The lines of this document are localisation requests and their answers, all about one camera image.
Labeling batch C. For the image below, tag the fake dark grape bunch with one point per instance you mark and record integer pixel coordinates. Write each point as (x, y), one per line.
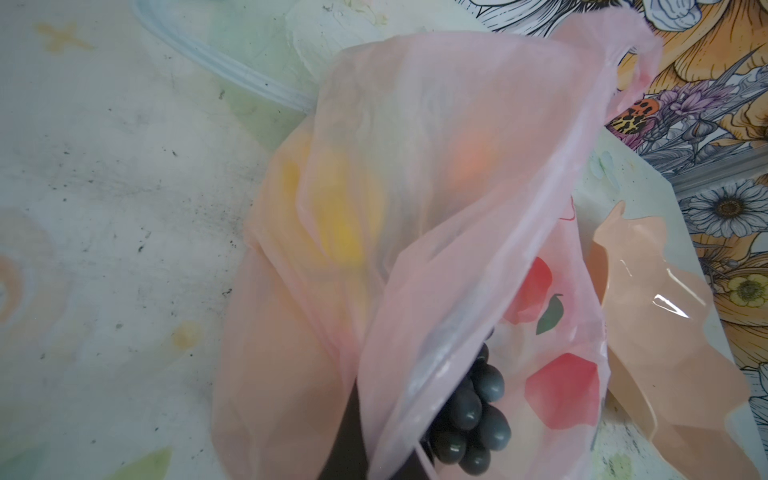
(469, 427)

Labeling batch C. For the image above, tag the pink printed plastic bag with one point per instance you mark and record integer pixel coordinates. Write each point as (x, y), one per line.
(500, 265)

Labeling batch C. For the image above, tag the fake orange tangerine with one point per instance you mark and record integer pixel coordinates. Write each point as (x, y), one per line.
(474, 157)

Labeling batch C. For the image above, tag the right aluminium corner post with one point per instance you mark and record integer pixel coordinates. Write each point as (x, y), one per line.
(744, 165)

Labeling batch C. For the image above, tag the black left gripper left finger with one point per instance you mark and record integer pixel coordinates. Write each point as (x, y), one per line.
(347, 459)

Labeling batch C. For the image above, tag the fake yellow lemon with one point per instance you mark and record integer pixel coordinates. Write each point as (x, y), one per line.
(349, 206)

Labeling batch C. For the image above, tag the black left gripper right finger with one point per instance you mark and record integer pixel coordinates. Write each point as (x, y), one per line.
(416, 467)

